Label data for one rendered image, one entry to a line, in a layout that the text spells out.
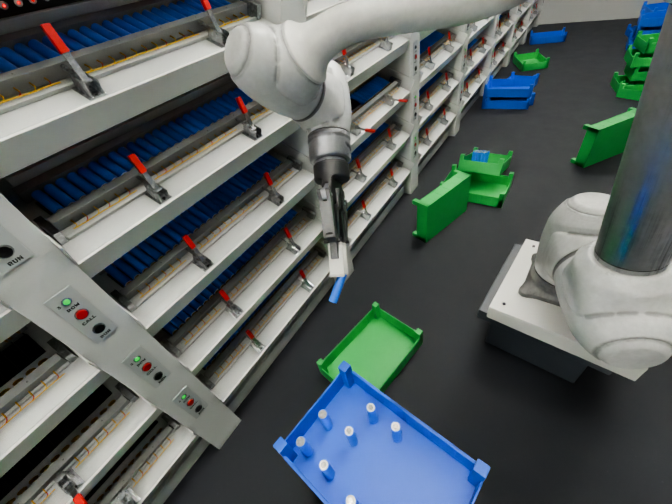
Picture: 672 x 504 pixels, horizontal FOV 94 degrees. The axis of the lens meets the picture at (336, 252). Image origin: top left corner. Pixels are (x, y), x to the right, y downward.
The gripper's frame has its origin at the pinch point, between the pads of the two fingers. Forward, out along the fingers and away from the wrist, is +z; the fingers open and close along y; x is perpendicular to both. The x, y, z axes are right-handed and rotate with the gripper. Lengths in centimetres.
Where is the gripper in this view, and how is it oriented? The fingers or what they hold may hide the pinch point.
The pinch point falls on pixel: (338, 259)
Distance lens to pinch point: 65.1
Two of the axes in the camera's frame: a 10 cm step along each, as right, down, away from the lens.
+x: -9.5, 0.9, 3.1
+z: 0.8, 9.9, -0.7
